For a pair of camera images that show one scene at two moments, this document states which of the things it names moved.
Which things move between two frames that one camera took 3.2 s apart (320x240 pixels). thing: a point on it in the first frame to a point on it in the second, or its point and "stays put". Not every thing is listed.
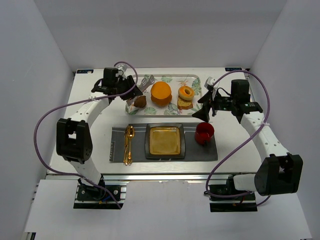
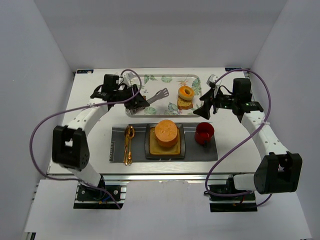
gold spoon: (130, 133) stays put
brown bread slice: (184, 104) stays put
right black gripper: (212, 104) stays put
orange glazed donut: (182, 95) stays put
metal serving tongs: (146, 81) to (160, 94)
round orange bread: (161, 93) to (165, 133)
